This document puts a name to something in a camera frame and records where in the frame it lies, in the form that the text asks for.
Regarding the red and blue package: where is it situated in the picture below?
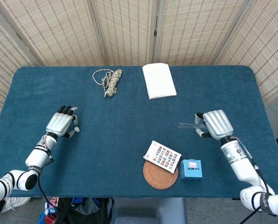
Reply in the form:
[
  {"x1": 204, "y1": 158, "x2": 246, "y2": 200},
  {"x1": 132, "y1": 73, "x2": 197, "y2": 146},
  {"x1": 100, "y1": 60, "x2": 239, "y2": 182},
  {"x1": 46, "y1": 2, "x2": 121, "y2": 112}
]
[{"x1": 38, "y1": 202, "x2": 58, "y2": 224}]

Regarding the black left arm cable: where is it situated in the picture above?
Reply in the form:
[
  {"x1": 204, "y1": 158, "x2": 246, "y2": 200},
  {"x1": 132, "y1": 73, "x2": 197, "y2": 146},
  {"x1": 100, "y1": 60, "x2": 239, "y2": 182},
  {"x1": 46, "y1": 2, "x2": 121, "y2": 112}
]
[{"x1": 37, "y1": 157, "x2": 58, "y2": 210}]

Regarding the teal blue tablecloth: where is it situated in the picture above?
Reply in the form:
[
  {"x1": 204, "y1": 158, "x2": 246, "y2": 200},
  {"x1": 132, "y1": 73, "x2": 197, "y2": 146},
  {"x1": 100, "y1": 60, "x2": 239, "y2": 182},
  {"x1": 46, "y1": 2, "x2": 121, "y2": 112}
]
[{"x1": 0, "y1": 65, "x2": 278, "y2": 198}]

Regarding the clear glass test tube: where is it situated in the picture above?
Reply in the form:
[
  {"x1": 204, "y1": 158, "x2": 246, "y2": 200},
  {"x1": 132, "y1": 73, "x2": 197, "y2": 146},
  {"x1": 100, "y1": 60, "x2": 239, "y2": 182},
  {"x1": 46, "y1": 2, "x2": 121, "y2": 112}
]
[{"x1": 178, "y1": 122, "x2": 206, "y2": 129}]

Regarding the grey chair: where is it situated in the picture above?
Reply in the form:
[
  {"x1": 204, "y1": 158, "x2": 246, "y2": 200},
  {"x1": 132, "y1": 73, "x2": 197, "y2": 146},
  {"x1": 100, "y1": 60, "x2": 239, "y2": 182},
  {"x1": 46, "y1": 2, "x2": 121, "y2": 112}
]
[{"x1": 112, "y1": 197, "x2": 188, "y2": 224}]

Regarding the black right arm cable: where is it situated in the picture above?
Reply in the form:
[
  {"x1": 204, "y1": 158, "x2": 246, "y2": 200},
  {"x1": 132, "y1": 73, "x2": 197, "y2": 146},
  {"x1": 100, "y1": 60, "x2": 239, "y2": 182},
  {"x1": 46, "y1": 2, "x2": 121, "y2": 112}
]
[{"x1": 236, "y1": 137, "x2": 271, "y2": 224}]

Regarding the white sneaker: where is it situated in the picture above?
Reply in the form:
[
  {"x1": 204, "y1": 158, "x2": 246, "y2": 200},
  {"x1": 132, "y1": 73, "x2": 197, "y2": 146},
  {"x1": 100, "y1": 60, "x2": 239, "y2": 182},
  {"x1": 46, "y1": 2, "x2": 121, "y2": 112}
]
[{"x1": 2, "y1": 197, "x2": 32, "y2": 213}]

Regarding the white spiral notebook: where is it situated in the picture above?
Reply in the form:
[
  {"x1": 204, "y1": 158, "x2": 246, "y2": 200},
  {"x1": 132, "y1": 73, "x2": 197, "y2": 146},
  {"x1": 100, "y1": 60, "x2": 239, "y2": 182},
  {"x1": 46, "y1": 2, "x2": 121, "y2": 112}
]
[{"x1": 142, "y1": 63, "x2": 177, "y2": 100}]

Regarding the round woven rattan coaster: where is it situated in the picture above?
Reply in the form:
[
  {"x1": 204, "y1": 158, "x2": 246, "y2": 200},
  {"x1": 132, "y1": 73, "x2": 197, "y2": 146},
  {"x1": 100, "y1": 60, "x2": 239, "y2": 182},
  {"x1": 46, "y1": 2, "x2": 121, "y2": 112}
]
[{"x1": 143, "y1": 160, "x2": 179, "y2": 190}]

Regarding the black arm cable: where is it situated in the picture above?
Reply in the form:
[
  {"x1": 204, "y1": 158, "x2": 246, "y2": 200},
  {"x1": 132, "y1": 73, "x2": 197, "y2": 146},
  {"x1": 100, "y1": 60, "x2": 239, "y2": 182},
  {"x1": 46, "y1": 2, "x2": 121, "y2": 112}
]
[
  {"x1": 37, "y1": 157, "x2": 58, "y2": 210},
  {"x1": 236, "y1": 137, "x2": 271, "y2": 224}
]

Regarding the woven bamboo folding screen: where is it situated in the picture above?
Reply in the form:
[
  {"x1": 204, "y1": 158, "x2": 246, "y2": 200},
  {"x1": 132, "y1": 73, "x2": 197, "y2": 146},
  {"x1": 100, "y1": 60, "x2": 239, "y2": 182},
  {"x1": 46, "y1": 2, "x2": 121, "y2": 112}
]
[{"x1": 0, "y1": 0, "x2": 278, "y2": 117}]

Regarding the light blue speaker box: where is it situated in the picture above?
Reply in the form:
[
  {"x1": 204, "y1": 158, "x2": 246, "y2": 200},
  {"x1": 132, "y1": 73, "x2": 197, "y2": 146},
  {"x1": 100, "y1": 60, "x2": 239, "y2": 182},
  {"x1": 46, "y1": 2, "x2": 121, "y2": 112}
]
[{"x1": 180, "y1": 159, "x2": 204, "y2": 180}]

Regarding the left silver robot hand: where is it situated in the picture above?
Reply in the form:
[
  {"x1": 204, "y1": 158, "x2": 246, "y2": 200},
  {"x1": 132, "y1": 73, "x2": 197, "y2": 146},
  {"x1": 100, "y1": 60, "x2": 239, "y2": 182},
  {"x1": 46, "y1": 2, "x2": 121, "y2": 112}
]
[{"x1": 45, "y1": 105, "x2": 81, "y2": 139}]

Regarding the coiled beige patterned rope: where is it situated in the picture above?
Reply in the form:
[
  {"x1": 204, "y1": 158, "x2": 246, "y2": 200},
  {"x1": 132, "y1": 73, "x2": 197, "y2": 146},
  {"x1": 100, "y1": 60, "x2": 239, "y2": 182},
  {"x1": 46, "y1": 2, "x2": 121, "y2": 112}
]
[{"x1": 92, "y1": 69, "x2": 123, "y2": 98}]

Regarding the book with photo grid cover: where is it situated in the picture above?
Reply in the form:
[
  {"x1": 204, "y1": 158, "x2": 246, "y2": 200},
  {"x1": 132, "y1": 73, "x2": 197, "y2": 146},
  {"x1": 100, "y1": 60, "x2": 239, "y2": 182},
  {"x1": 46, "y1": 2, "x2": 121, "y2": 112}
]
[{"x1": 143, "y1": 140, "x2": 182, "y2": 174}]

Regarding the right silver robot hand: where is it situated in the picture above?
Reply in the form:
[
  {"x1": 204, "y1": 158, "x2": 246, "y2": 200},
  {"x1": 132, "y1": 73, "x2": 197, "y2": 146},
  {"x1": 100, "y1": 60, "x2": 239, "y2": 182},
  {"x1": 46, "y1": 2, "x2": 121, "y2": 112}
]
[{"x1": 194, "y1": 109, "x2": 234, "y2": 140}]

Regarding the black backpack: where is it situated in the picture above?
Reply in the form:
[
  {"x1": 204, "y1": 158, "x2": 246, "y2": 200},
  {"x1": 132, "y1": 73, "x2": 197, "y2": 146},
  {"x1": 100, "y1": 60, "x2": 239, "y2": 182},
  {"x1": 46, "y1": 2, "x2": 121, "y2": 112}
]
[{"x1": 57, "y1": 197, "x2": 115, "y2": 224}]

